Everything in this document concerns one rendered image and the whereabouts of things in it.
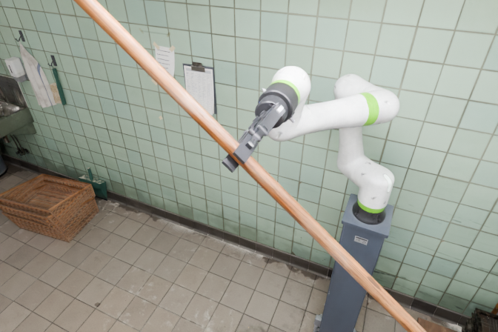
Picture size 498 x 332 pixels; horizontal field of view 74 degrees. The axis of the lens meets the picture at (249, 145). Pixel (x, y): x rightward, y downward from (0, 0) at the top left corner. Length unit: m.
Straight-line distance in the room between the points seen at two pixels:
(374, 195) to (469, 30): 0.82
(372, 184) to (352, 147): 0.18
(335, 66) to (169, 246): 2.06
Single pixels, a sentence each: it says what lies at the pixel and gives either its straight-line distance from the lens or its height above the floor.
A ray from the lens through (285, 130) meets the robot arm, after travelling 0.97.
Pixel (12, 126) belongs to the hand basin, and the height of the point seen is 0.77.
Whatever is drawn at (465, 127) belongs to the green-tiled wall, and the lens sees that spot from 1.97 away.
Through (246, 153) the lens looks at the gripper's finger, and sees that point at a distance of 0.65.
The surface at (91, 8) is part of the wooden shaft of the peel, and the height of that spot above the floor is 2.21.
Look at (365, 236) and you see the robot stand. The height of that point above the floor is 1.14.
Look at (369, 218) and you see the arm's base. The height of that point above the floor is 1.23.
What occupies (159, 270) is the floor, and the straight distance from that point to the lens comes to 2.96.
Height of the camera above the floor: 2.34
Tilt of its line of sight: 34 degrees down
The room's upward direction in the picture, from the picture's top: straight up
